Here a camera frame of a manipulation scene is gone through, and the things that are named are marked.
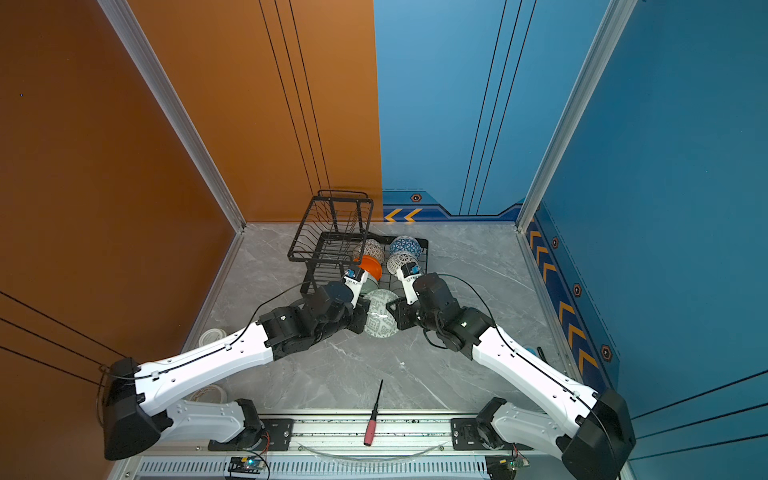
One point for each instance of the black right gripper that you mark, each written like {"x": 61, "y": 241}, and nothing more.
{"x": 402, "y": 312}

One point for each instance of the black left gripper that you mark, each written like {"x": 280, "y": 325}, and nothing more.
{"x": 361, "y": 311}

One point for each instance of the green white patterned bowl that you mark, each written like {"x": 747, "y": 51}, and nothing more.
{"x": 380, "y": 323}

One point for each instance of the orange bowl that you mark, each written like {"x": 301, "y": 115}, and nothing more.
{"x": 372, "y": 266}

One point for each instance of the white maroon patterned bowl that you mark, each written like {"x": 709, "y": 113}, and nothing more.
{"x": 397, "y": 260}

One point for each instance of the beige brown patterned bowl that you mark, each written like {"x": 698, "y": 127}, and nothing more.
{"x": 370, "y": 247}

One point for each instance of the blue triangle patterned bowl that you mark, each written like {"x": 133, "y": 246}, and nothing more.
{"x": 405, "y": 244}

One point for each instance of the mint green bowl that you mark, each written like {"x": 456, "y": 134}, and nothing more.
{"x": 368, "y": 286}

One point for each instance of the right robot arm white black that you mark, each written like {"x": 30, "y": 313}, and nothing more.
{"x": 590, "y": 432}

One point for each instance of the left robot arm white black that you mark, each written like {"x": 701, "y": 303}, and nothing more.
{"x": 145, "y": 404}

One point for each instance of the white tape roll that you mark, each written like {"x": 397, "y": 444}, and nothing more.
{"x": 211, "y": 336}

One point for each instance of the beige masking tape roll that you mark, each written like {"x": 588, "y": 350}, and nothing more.
{"x": 213, "y": 393}

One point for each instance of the circuit board right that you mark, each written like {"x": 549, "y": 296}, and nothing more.
{"x": 506, "y": 465}

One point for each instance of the green circuit board left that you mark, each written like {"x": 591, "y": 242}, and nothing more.
{"x": 247, "y": 467}

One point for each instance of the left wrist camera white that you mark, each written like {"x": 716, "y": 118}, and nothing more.
{"x": 355, "y": 278}

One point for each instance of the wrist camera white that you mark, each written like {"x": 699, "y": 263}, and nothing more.
{"x": 355, "y": 278}
{"x": 407, "y": 274}

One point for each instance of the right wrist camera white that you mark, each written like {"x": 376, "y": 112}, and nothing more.
{"x": 407, "y": 274}

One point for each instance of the black wire dish rack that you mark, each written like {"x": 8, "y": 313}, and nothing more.
{"x": 336, "y": 221}

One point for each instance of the red handled screwdriver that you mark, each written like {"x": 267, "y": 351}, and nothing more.
{"x": 372, "y": 422}

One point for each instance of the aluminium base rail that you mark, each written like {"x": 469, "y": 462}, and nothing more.
{"x": 325, "y": 444}

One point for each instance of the aluminium corner post right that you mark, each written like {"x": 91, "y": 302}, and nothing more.
{"x": 610, "y": 30}

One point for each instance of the aluminium corner post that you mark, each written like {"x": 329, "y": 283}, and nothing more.
{"x": 610, "y": 30}
{"x": 129, "y": 31}

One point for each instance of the aluminium corner post left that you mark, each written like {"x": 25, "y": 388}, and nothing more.
{"x": 129, "y": 31}

